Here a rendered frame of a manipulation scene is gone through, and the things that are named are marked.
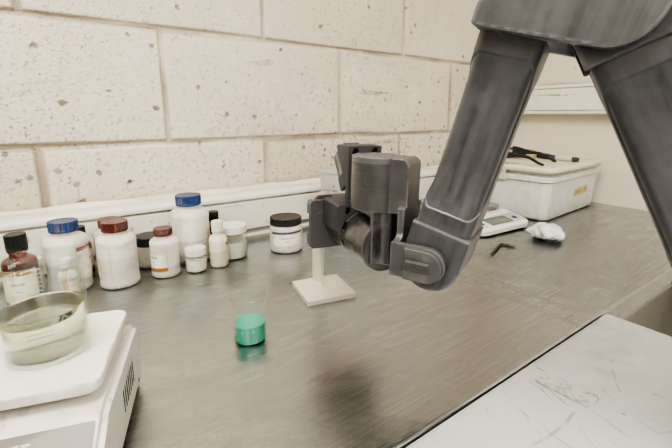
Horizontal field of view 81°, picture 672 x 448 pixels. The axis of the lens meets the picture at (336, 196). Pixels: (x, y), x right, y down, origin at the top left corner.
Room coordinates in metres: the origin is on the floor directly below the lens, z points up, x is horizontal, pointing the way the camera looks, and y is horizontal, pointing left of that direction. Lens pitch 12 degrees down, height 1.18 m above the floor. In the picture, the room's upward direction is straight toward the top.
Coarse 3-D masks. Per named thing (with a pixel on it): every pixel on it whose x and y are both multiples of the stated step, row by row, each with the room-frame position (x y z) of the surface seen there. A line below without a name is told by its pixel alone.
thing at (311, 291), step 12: (312, 252) 0.62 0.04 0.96; (312, 264) 0.62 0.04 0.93; (324, 276) 0.63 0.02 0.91; (336, 276) 0.63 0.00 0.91; (300, 288) 0.58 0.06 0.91; (312, 288) 0.58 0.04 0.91; (324, 288) 0.58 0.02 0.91; (336, 288) 0.58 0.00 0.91; (348, 288) 0.58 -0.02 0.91; (312, 300) 0.54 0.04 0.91; (324, 300) 0.55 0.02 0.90; (336, 300) 0.56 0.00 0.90
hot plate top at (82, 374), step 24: (120, 312) 0.36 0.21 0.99; (96, 336) 0.31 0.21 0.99; (120, 336) 0.32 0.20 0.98; (0, 360) 0.28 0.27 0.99; (72, 360) 0.28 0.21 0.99; (96, 360) 0.28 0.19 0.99; (0, 384) 0.25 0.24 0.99; (24, 384) 0.25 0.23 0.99; (48, 384) 0.25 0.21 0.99; (72, 384) 0.25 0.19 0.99; (96, 384) 0.26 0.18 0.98; (0, 408) 0.23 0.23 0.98
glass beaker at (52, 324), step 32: (32, 256) 0.31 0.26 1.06; (64, 256) 0.32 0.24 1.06; (0, 288) 0.26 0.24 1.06; (32, 288) 0.27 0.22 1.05; (64, 288) 0.28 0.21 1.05; (0, 320) 0.27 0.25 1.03; (32, 320) 0.27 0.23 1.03; (64, 320) 0.28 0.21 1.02; (32, 352) 0.27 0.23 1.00; (64, 352) 0.28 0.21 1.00
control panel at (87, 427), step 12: (36, 432) 0.23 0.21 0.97; (48, 432) 0.23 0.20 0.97; (60, 432) 0.23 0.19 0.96; (72, 432) 0.23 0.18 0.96; (84, 432) 0.23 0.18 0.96; (0, 444) 0.22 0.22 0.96; (12, 444) 0.22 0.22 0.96; (24, 444) 0.22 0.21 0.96; (36, 444) 0.22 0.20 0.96; (48, 444) 0.23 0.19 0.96; (60, 444) 0.23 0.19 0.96; (72, 444) 0.23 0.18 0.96; (84, 444) 0.23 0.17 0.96
